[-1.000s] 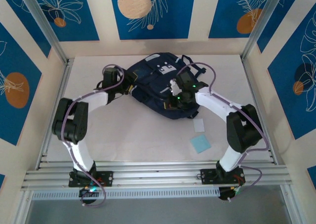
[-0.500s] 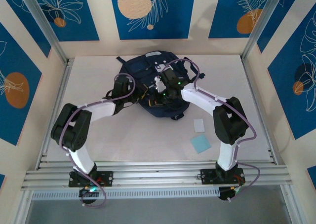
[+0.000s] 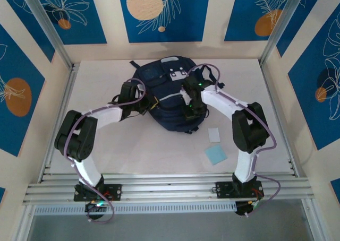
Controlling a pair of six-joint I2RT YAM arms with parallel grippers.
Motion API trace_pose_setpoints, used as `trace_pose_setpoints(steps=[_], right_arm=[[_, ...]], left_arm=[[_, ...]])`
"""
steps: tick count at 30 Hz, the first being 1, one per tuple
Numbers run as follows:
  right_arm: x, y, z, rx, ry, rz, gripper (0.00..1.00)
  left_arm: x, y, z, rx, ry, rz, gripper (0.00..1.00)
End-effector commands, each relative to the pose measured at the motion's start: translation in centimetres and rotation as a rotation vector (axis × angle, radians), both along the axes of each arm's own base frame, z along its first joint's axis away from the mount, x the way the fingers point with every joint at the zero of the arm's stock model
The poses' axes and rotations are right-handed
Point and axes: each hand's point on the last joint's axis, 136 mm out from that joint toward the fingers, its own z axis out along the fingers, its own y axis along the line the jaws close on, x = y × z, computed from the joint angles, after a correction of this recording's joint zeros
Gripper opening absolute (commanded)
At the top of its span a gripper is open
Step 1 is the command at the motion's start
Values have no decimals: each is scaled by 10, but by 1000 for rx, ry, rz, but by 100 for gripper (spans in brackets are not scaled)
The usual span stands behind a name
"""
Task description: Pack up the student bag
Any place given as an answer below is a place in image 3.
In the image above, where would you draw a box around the navy blue backpack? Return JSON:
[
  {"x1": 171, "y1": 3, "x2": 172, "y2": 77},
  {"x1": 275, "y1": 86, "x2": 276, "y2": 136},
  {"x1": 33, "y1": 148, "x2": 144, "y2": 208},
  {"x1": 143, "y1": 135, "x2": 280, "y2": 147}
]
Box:
[{"x1": 129, "y1": 55, "x2": 225, "y2": 134}]

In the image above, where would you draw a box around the white sticky note pad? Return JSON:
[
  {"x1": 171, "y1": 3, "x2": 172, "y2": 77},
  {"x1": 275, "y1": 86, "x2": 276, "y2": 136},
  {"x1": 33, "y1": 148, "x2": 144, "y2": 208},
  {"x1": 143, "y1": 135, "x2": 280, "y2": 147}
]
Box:
[{"x1": 207, "y1": 128, "x2": 221, "y2": 143}]

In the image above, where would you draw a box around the light blue sticky note pad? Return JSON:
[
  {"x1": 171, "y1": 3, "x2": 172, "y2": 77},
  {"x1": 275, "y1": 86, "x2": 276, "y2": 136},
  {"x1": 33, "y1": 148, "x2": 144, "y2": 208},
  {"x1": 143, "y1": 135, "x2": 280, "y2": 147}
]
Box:
[{"x1": 204, "y1": 144, "x2": 228, "y2": 166}]

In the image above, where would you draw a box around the black controller board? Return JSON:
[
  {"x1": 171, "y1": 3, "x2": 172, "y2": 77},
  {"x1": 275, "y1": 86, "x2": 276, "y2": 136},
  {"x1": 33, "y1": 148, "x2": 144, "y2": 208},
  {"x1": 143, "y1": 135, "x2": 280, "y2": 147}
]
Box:
[
  {"x1": 84, "y1": 201, "x2": 108, "y2": 220},
  {"x1": 235, "y1": 200, "x2": 262, "y2": 217}
]

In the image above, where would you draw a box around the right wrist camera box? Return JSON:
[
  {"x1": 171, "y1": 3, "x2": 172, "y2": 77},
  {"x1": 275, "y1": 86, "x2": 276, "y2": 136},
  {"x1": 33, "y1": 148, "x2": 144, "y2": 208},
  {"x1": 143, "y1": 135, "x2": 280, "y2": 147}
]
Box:
[{"x1": 180, "y1": 88, "x2": 193, "y2": 106}]

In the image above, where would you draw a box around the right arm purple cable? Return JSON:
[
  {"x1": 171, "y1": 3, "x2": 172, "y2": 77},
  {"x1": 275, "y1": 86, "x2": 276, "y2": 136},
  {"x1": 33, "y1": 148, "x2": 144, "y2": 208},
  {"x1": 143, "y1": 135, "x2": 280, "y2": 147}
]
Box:
[{"x1": 185, "y1": 63, "x2": 282, "y2": 218}]

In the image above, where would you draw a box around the aluminium side rail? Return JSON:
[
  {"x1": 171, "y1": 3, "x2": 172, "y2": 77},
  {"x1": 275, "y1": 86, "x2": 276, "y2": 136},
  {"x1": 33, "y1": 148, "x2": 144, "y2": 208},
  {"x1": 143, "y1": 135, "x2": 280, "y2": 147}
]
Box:
[
  {"x1": 38, "y1": 63, "x2": 80, "y2": 177},
  {"x1": 259, "y1": 62, "x2": 300, "y2": 178}
]

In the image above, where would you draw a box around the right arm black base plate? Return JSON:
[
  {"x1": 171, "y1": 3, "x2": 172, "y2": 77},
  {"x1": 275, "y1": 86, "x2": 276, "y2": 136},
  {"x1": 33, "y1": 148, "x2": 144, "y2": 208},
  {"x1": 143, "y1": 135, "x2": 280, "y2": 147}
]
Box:
[{"x1": 215, "y1": 181, "x2": 265, "y2": 199}]

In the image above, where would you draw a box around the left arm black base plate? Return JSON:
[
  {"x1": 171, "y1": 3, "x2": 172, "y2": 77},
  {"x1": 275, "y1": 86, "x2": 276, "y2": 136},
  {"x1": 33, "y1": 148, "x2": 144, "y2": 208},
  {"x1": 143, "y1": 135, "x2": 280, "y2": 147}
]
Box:
[{"x1": 73, "y1": 184, "x2": 123, "y2": 202}]

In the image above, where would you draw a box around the white slotted cable duct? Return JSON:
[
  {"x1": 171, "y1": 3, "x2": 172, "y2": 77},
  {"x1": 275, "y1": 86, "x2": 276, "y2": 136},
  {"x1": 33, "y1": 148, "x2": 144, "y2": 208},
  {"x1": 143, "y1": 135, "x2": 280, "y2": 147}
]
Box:
[{"x1": 33, "y1": 201, "x2": 237, "y2": 217}]

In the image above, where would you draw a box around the aluminium frame post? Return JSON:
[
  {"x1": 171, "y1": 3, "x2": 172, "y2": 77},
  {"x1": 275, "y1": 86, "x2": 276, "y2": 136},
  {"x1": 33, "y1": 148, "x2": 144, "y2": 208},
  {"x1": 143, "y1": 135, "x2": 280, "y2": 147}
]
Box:
[
  {"x1": 20, "y1": 0, "x2": 75, "y2": 69},
  {"x1": 259, "y1": 0, "x2": 312, "y2": 66}
]

